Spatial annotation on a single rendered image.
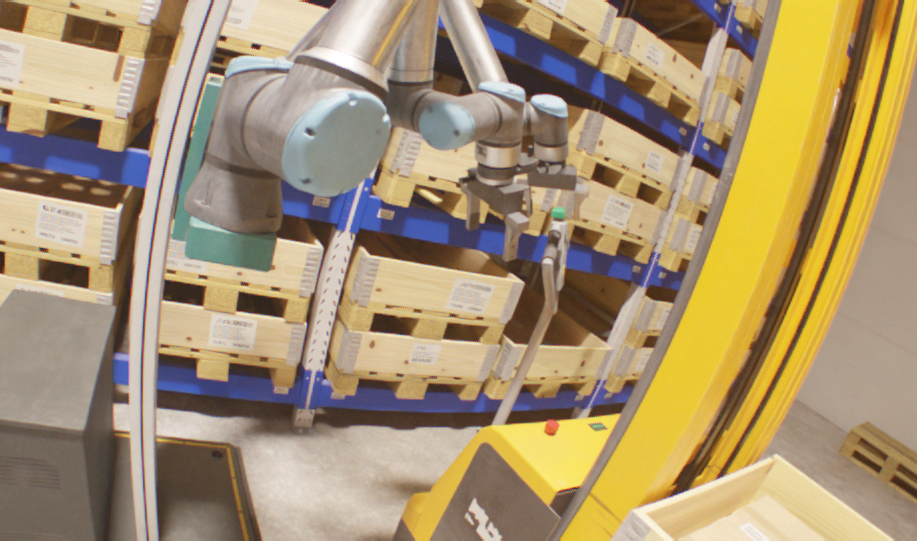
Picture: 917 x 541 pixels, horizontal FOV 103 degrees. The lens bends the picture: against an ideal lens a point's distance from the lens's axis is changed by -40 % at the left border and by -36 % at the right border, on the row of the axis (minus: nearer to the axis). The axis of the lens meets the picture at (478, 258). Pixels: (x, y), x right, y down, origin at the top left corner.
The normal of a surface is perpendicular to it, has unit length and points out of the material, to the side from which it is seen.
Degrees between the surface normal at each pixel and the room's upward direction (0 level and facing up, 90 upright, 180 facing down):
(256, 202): 70
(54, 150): 90
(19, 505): 90
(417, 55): 101
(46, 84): 90
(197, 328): 90
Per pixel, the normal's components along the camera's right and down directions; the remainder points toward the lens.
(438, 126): -0.58, 0.42
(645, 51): 0.48, 0.36
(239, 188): 0.51, 0.02
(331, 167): 0.72, 0.47
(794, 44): -0.81, -0.14
